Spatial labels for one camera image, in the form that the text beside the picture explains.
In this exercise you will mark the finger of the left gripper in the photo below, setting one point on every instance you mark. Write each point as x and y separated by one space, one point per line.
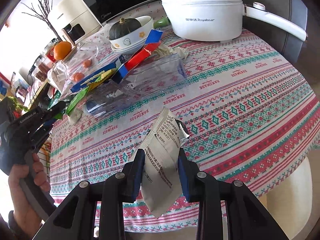
47 114

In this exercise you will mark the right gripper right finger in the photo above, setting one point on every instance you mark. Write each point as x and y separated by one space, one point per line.
246 216

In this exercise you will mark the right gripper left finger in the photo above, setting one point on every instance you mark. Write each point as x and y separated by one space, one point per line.
74 218

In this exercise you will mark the small white tissue wad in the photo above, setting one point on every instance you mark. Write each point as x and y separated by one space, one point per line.
74 116

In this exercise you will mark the blue rectangular box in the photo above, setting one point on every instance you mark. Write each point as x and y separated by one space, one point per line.
91 78

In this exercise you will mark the white printed sachet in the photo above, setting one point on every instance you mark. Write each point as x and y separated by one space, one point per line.
160 182

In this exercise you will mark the clear plastic bottle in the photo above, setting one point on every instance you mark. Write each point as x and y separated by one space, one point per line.
150 79

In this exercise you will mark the cream paper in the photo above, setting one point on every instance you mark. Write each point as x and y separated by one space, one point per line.
163 51

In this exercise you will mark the torn blue carton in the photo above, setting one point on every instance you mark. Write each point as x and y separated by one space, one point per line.
154 36

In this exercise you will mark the person's left hand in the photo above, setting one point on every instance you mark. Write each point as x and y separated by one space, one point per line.
24 222

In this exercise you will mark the green snack wrapper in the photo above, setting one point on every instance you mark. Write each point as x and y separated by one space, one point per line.
80 95

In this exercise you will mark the orange fruit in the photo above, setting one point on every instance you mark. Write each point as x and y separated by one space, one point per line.
62 49

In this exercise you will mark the cream air fryer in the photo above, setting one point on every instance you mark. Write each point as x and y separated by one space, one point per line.
73 21

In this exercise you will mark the dark green squash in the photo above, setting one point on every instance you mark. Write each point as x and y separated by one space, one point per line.
123 27

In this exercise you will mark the dried twig bundle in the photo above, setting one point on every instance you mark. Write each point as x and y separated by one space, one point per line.
41 12

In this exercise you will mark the white electric cooking pot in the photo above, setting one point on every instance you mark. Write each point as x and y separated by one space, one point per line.
220 20

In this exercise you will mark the grey refrigerator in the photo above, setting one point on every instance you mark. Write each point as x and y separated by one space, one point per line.
294 50

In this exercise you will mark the white bowl with green handle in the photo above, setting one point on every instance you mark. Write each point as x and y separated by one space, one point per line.
134 39

